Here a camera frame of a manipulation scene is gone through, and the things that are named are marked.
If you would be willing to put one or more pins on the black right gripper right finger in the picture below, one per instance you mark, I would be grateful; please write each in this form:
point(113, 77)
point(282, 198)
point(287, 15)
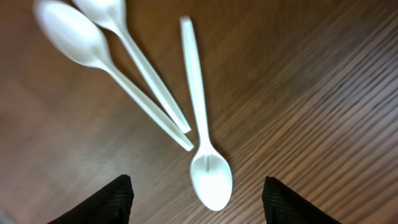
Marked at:
point(282, 205)

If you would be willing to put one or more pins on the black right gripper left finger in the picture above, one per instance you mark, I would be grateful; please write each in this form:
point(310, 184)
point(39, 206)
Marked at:
point(110, 205)

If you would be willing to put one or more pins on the white plastic spoon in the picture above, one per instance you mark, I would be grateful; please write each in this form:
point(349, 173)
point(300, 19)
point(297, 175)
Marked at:
point(210, 173)
point(111, 15)
point(83, 42)

